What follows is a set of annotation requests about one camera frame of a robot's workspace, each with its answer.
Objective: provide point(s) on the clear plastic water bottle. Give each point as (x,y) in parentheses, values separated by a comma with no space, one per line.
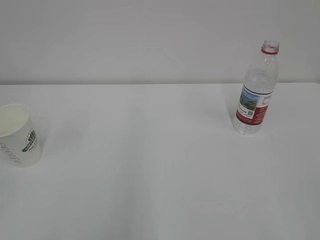
(259,84)

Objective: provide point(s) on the white paper cup green logo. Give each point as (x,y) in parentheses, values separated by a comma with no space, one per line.
(19,142)

